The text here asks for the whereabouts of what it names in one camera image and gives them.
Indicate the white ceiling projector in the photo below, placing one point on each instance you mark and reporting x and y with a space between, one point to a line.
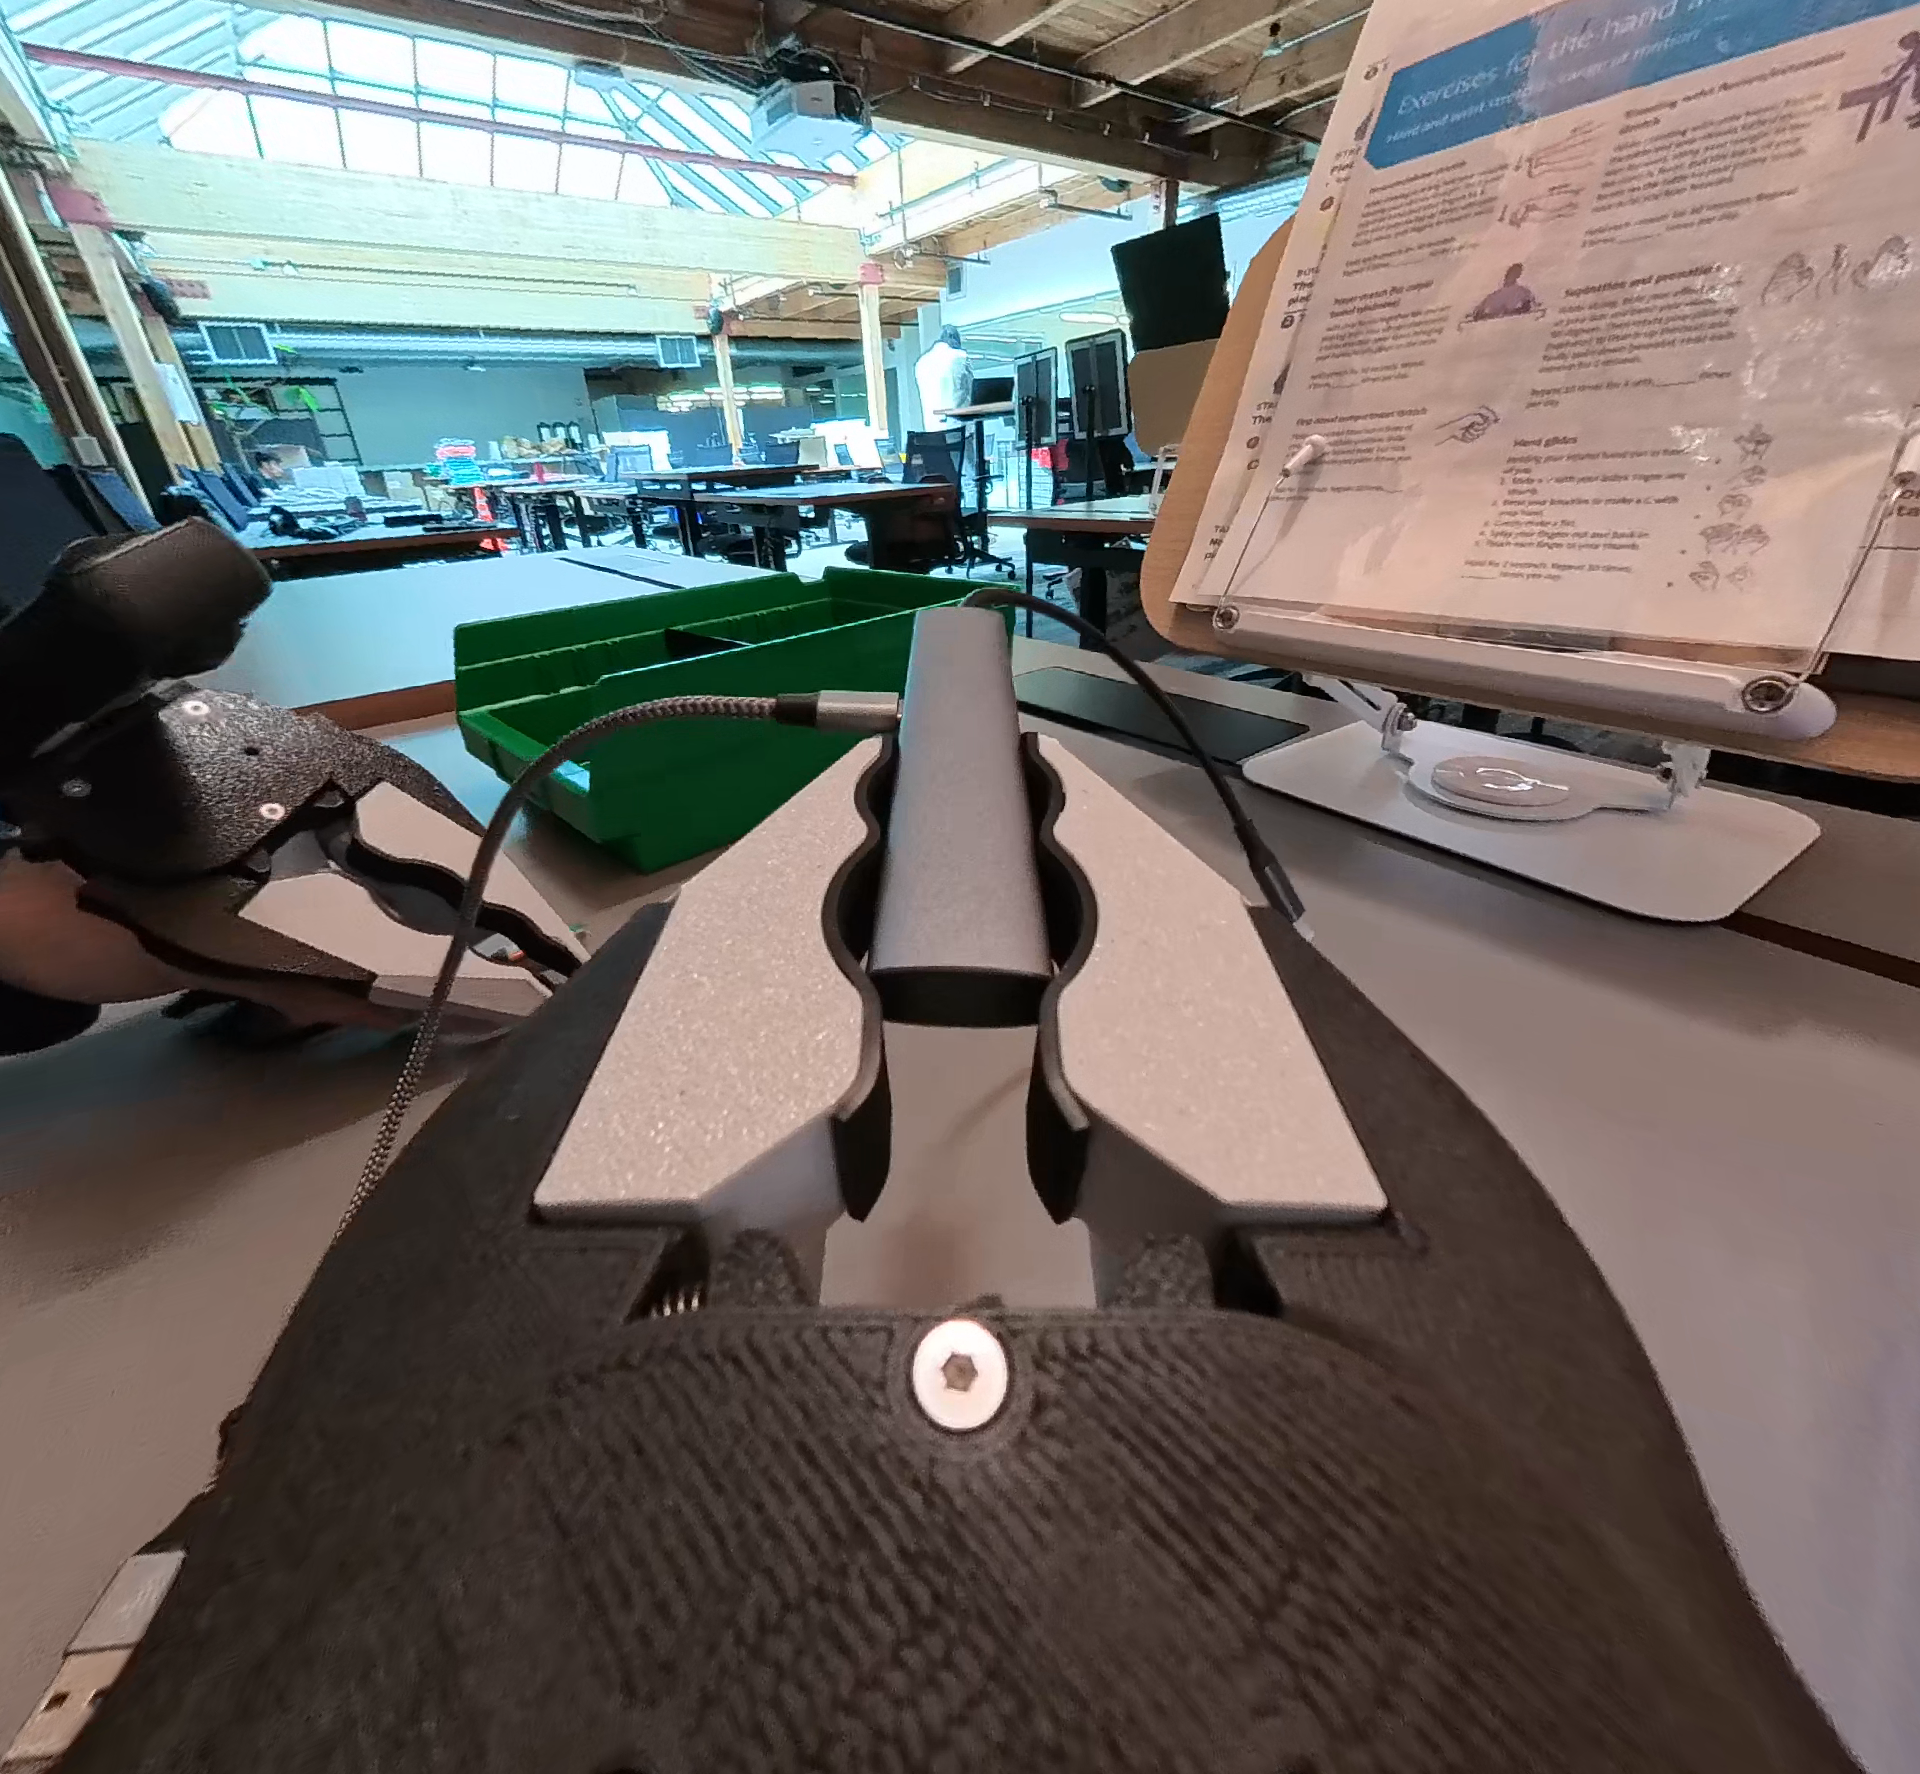
809 121

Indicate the green plastic bin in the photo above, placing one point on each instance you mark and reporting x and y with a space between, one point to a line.
676 755

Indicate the person's left forearm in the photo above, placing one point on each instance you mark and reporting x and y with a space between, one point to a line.
32 1020

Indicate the grey desk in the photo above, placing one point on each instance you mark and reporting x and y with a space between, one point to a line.
1575 1130

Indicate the printed instruction sheet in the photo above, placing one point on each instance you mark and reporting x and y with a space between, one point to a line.
1619 305

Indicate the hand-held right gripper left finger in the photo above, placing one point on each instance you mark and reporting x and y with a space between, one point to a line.
707 1039

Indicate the pair of monitors on stands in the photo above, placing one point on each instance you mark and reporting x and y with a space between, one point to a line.
1071 391

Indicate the person's left hand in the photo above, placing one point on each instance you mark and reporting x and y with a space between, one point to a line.
76 927

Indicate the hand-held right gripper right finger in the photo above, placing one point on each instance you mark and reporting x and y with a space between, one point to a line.
1216 1039

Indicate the black flat pad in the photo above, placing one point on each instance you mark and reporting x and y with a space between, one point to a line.
1155 712

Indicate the black office chair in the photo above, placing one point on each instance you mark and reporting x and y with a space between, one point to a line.
943 485

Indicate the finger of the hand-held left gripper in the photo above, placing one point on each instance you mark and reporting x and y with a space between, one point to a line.
451 859
347 957

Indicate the wooden book stand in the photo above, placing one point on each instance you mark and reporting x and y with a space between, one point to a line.
1200 455

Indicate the grey metal USB hub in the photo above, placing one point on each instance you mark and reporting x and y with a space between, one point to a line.
960 829

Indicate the black monitor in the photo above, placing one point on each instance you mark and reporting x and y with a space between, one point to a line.
1174 283

